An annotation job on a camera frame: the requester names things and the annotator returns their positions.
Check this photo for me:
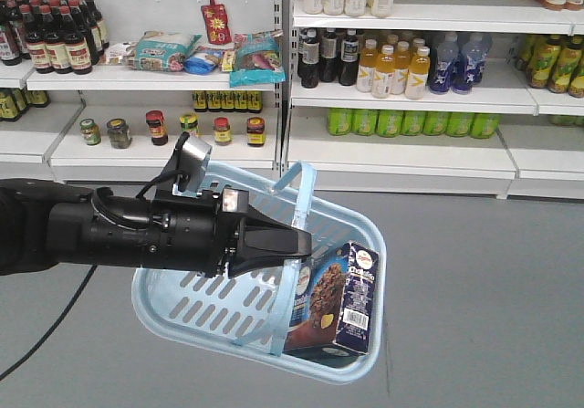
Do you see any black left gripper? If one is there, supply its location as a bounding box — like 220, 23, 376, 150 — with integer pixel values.
150, 187, 312, 277

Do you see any light blue plastic basket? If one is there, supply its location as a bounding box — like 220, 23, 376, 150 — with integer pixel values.
131, 161, 386, 384

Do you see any blue chocolate cookie box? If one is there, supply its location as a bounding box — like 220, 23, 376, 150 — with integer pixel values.
284, 241, 380, 360

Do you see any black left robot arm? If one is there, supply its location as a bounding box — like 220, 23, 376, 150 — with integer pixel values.
1, 179, 312, 277

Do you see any teal snack bag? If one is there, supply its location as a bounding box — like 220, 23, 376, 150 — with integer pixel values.
229, 29, 286, 88

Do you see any red sauce pouch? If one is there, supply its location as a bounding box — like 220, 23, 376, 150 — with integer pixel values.
201, 0, 232, 46

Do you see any white store shelving unit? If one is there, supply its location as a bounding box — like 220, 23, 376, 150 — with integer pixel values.
1, 0, 583, 199

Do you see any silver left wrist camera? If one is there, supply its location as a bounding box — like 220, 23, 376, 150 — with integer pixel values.
156, 131, 213, 196

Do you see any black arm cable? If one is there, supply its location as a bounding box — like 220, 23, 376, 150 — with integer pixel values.
0, 265, 97, 382

